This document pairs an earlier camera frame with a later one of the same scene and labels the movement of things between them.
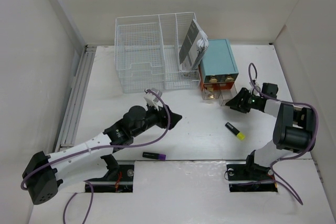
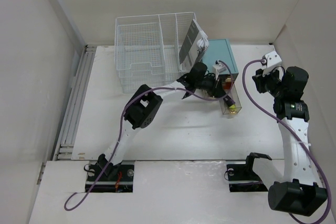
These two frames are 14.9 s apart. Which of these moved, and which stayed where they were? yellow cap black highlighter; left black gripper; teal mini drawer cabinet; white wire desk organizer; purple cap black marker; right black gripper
Moved: left black gripper; yellow cap black highlighter; purple cap black marker; right black gripper
Stayed: teal mini drawer cabinet; white wire desk organizer
